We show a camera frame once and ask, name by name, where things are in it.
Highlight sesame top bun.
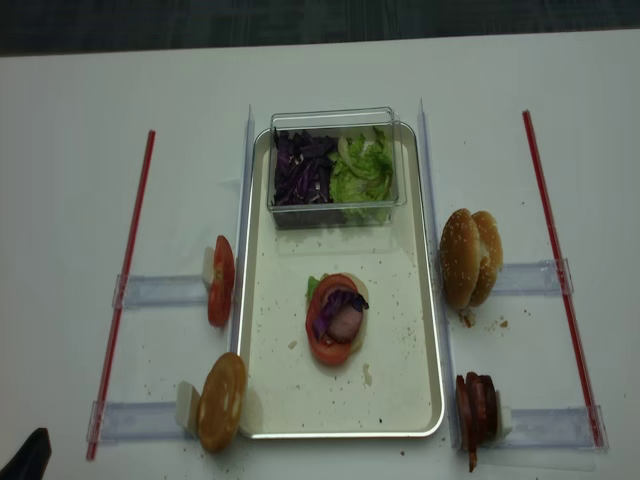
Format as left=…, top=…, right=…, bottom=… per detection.
left=439, top=208, right=481, bottom=309

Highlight sesame bun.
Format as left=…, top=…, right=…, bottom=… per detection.
left=439, top=208, right=481, bottom=309
left=470, top=211, right=503, bottom=307

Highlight lettuce under tomato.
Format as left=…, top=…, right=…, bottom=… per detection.
left=306, top=274, right=327, bottom=303

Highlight green lettuce leaves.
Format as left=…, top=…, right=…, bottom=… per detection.
left=329, top=126, right=394, bottom=204

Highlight white block behind tomato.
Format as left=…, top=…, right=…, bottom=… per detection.
left=201, top=246, right=215, bottom=288

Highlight standing tomato slice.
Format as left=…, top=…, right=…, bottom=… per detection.
left=208, top=235, right=235, bottom=328

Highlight sliced bacon stack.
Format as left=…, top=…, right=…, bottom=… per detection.
left=455, top=372, right=500, bottom=472

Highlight purple cabbage on stack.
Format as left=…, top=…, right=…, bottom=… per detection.
left=312, top=287, right=369, bottom=340

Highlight clear plastic container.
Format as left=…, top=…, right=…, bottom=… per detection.
left=266, top=107, right=406, bottom=229

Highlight shredded purple cabbage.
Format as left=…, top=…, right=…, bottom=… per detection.
left=272, top=130, right=338, bottom=206

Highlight silver metal tray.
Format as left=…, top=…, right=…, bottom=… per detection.
left=231, top=124, right=445, bottom=439

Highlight bottom bun half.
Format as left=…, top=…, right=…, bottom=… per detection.
left=197, top=352, right=247, bottom=453

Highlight white block behind bun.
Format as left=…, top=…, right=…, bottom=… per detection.
left=175, top=381, right=200, bottom=437

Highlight right red strip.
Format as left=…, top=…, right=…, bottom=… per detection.
left=522, top=110, right=605, bottom=448

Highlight red strip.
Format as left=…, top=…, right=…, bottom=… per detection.
left=522, top=110, right=605, bottom=448
left=86, top=130, right=156, bottom=462

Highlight white block behind bacon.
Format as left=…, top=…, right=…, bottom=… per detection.
left=496, top=390, right=513, bottom=441

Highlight left red strip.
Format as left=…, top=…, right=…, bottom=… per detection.
left=86, top=130, right=156, bottom=462

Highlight left clear vertical rail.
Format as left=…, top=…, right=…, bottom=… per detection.
left=230, top=106, right=255, bottom=354

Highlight upper left clear rail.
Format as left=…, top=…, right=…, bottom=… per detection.
left=112, top=275, right=208, bottom=309

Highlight upper right clear rail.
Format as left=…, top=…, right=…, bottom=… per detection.
left=491, top=259, right=574, bottom=296

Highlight lower left clear rail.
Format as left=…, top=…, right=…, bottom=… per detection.
left=86, top=401, right=194, bottom=444

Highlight lower right clear rail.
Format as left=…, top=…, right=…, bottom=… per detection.
left=452, top=404, right=611, bottom=451

